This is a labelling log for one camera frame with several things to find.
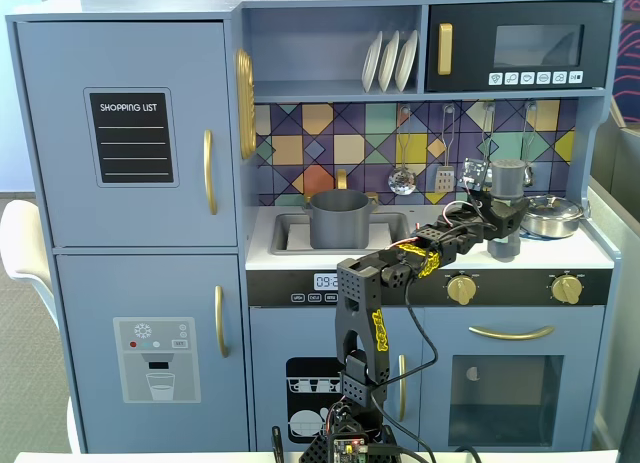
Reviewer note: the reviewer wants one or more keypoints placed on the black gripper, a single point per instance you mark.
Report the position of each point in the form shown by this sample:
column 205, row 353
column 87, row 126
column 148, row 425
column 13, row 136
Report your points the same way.
column 506, row 216

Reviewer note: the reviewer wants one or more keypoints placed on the gray cooking pot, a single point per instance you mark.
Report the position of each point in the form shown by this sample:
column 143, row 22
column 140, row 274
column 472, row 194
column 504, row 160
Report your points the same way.
column 340, row 223

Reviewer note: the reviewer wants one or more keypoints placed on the gray sink basin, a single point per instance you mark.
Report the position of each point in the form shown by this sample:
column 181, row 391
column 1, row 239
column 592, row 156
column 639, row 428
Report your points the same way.
column 395, row 233

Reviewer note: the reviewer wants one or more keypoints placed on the silver skimmer spoon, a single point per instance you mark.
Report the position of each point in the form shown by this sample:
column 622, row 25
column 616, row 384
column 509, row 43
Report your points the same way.
column 401, row 181

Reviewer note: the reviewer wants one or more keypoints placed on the blue oven door with window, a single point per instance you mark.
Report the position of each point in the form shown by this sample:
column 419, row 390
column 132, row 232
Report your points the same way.
column 440, row 333

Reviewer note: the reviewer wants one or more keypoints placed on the silver ladle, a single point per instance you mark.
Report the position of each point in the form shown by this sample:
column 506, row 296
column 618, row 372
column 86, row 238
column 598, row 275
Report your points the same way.
column 484, row 153

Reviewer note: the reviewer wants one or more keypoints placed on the white chair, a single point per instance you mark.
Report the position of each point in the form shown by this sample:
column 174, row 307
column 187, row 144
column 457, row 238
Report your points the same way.
column 25, row 243

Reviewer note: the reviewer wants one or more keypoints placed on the blue toy kitchen unit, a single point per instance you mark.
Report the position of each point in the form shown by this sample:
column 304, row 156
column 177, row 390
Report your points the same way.
column 330, row 43

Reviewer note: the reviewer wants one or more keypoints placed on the robot controller circuit board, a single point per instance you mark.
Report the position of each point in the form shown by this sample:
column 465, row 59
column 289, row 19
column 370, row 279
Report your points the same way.
column 350, row 448

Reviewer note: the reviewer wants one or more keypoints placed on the small wrist camera board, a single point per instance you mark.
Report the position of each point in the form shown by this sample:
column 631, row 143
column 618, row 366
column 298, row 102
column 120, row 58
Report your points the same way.
column 475, row 172

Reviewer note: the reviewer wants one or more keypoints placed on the gold stove knob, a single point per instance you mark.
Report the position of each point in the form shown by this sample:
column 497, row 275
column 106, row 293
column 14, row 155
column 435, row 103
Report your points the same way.
column 566, row 289
column 461, row 289

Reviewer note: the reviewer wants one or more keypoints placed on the black table clamp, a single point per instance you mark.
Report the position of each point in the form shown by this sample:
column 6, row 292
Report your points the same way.
column 277, row 443

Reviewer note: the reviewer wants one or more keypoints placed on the silver slotted spatula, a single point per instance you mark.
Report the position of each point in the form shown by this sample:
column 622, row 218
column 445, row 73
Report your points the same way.
column 444, row 180

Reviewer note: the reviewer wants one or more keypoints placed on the black toy microwave door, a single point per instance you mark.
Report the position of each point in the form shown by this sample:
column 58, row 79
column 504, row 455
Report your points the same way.
column 470, row 43

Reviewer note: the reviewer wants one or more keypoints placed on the blue water dispenser fridge door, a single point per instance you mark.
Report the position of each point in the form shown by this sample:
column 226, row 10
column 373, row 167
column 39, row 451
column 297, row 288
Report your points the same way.
column 100, row 293

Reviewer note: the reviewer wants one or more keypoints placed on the gold toy faucet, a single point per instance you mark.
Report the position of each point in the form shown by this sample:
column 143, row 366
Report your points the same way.
column 341, row 179

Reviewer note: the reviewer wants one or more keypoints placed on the blue shopping list fridge door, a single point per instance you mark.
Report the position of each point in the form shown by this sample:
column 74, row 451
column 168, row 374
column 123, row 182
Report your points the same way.
column 60, row 133

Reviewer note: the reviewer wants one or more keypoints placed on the red and black robot base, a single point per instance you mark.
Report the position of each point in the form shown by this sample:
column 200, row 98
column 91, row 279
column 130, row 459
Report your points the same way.
column 320, row 448

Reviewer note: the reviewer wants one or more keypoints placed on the white toy plate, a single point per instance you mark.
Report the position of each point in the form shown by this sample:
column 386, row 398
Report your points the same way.
column 388, row 63
column 406, row 60
column 371, row 65

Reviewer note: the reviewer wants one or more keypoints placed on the blue dishwasher door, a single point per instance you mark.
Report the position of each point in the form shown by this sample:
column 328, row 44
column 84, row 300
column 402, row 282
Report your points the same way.
column 270, row 333

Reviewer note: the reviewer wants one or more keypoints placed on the gray salt shaker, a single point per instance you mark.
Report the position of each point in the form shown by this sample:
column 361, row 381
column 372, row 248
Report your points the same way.
column 507, row 180

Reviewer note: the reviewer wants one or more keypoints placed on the stainless steel lidded pot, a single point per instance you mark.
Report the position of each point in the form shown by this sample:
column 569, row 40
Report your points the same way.
column 555, row 218

